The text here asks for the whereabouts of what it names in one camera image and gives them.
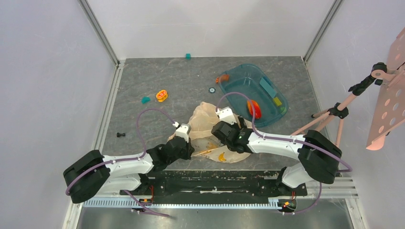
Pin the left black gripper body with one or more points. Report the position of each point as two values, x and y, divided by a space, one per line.
185 154

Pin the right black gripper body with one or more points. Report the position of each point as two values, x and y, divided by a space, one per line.
222 130

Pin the orange plastic bag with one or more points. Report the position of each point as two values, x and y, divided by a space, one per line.
204 143

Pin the red orange fake fruit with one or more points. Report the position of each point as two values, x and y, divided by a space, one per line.
254 109

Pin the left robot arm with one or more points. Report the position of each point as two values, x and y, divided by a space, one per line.
95 173

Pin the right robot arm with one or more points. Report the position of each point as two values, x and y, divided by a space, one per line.
317 157

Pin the teal transparent plastic tub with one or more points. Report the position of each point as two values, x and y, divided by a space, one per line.
251 81

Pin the round black white disc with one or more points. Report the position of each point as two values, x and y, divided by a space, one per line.
212 90

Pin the green cube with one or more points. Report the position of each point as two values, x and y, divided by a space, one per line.
283 110

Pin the yellow wedge block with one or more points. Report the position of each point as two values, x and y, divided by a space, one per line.
277 102

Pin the yellow butterfly toy block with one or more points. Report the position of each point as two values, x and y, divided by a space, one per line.
162 95

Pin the teal triangular block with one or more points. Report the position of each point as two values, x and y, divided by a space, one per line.
145 100

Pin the orange curved toy piece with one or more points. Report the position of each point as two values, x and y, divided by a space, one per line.
222 78

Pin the blue lego brick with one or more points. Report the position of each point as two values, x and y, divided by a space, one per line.
267 86

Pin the pink tripod stand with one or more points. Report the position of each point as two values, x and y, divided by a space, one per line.
340 110

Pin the pink perforated panel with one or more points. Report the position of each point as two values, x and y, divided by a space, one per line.
390 107

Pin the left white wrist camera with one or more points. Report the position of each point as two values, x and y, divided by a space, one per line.
182 130

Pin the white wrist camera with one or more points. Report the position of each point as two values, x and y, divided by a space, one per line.
226 115
182 130

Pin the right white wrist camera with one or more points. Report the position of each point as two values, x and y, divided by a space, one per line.
226 115

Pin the black base frame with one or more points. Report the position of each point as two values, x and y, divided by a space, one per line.
258 182

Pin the aluminium rail frame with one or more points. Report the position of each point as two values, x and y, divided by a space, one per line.
144 204

